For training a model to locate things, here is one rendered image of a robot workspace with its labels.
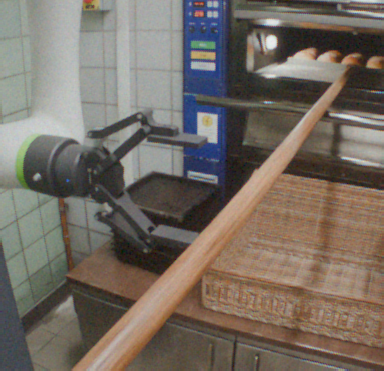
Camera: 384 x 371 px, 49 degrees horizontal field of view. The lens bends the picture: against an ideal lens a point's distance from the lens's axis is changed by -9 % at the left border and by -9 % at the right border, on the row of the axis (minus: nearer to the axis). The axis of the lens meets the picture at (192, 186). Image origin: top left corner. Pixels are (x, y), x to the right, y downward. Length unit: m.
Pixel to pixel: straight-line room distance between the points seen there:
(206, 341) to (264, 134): 0.72
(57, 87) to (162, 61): 0.95
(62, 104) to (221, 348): 0.88
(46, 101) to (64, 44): 0.10
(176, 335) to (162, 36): 1.04
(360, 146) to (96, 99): 1.06
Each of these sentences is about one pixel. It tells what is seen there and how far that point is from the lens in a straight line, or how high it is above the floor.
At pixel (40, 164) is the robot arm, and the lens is 0.67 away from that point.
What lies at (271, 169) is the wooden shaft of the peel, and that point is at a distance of 0.66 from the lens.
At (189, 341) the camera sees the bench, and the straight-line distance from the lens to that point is 1.42.
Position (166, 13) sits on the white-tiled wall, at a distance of 1.69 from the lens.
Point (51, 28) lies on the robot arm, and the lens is 0.79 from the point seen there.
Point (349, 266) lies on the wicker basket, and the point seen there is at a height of 0.59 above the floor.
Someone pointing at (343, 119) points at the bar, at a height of 1.16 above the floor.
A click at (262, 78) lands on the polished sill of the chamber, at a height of 1.17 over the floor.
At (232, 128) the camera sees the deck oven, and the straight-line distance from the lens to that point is 1.65.
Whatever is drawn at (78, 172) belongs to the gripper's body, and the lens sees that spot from 0.64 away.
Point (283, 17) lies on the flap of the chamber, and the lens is 1.38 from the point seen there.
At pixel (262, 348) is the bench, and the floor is 0.52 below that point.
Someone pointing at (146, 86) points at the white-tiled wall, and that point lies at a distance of 1.76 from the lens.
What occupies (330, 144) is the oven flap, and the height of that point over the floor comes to 0.98.
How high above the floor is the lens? 1.44
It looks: 23 degrees down
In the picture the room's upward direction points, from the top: straight up
